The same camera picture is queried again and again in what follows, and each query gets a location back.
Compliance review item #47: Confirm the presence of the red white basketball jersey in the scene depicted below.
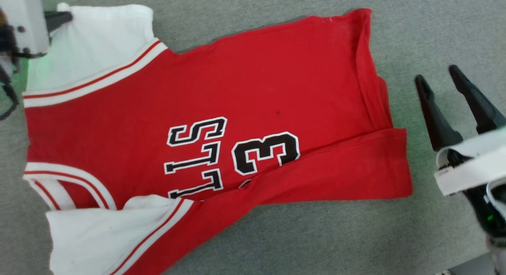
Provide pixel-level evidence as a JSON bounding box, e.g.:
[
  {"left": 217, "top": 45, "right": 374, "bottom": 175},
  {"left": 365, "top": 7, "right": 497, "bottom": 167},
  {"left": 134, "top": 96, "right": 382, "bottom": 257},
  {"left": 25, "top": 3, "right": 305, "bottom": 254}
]
[{"left": 22, "top": 4, "right": 413, "bottom": 275}]

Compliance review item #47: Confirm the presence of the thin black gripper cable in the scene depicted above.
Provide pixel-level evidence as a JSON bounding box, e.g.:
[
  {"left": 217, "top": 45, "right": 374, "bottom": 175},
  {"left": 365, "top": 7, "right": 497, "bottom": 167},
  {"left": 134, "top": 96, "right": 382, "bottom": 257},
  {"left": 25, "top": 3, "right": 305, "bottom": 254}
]
[{"left": 0, "top": 68, "right": 19, "bottom": 121}]

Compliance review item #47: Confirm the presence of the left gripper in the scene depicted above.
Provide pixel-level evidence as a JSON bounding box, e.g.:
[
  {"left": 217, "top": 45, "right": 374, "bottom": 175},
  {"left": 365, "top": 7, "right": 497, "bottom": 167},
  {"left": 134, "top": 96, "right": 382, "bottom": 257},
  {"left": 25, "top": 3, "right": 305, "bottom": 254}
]
[{"left": 0, "top": 9, "right": 74, "bottom": 72}]

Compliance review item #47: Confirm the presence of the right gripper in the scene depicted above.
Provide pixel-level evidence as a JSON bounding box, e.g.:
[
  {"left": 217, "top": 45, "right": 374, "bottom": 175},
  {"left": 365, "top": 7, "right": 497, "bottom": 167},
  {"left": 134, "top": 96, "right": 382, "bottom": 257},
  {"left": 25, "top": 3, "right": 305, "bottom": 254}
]
[{"left": 415, "top": 65, "right": 506, "bottom": 239}]

